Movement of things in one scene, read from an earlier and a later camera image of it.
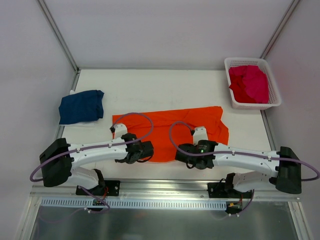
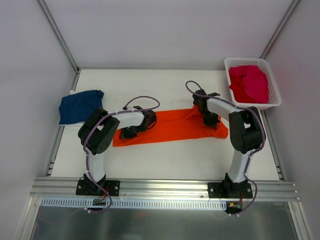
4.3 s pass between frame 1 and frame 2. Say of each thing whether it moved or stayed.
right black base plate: stayed
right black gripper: moved
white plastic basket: stayed
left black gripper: moved
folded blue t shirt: stayed
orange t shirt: moved
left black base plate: stayed
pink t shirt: stayed
